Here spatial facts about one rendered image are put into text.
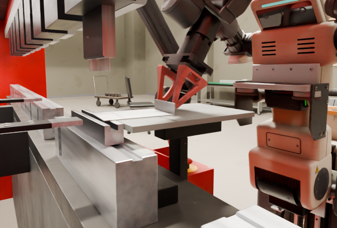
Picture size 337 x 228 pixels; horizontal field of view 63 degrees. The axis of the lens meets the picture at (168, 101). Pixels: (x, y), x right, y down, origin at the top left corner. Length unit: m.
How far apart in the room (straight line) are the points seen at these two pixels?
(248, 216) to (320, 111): 0.67
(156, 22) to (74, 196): 0.54
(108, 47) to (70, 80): 11.54
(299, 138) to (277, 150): 0.10
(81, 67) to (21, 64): 9.55
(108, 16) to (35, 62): 2.21
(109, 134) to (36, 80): 2.22
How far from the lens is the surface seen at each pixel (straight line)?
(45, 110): 0.89
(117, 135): 0.42
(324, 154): 1.01
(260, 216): 0.24
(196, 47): 0.55
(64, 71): 11.88
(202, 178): 0.86
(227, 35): 1.00
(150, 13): 0.84
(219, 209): 0.44
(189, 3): 0.55
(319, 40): 0.92
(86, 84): 12.18
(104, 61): 0.44
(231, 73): 8.84
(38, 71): 2.62
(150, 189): 0.38
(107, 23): 0.43
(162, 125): 0.42
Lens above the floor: 1.08
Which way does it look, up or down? 6 degrees down
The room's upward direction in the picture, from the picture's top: straight up
